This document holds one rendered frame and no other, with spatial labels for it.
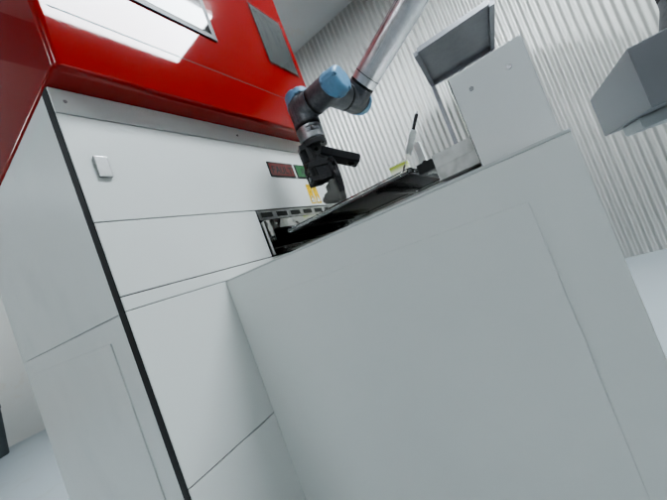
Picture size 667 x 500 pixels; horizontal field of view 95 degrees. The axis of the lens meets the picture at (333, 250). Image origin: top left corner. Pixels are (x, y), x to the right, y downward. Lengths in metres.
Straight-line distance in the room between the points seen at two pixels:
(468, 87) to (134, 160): 0.60
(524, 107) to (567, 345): 0.30
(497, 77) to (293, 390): 0.62
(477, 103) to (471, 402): 0.41
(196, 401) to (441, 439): 0.41
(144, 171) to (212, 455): 0.54
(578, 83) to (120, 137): 3.05
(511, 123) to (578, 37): 2.85
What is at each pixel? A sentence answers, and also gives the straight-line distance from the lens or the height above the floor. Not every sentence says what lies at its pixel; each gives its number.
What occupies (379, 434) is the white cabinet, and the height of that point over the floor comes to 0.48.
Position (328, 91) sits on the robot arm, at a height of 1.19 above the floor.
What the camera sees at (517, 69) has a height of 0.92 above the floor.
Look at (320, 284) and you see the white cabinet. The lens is 0.53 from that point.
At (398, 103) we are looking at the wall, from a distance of 3.41.
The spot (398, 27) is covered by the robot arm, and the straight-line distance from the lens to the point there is 0.97.
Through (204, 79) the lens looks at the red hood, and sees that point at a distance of 0.90.
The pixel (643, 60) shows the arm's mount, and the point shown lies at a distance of 0.69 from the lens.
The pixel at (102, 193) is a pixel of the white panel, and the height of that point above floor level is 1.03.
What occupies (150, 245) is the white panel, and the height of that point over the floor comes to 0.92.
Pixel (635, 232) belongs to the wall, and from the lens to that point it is 3.23.
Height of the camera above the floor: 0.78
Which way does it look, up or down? 2 degrees up
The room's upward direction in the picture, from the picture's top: 21 degrees counter-clockwise
